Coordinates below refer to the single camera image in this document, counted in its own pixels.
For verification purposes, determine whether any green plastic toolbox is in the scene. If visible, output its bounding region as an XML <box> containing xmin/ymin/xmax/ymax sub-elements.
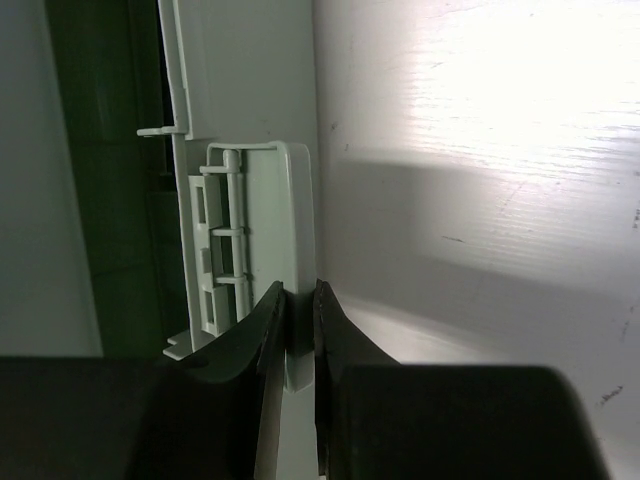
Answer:
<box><xmin>0</xmin><ymin>0</ymin><xmax>321</xmax><ymax>394</ymax></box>

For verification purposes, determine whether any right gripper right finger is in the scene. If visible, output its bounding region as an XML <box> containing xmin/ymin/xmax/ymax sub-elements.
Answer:
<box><xmin>313</xmin><ymin>281</ymin><xmax>609</xmax><ymax>479</ymax></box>

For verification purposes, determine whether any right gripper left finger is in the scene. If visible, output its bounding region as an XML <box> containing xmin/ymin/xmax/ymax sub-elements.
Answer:
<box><xmin>1</xmin><ymin>282</ymin><xmax>286</xmax><ymax>479</ymax></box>

